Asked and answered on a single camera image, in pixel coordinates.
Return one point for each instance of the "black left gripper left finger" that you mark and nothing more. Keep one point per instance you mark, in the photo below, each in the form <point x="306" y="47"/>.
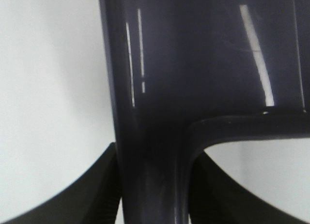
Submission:
<point x="92" y="199"/>

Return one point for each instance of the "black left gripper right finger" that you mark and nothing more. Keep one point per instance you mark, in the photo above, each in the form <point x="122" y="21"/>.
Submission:
<point x="215" y="198"/>

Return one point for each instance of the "purple plastic dustpan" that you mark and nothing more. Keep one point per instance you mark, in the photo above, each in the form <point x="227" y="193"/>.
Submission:
<point x="185" y="75"/>

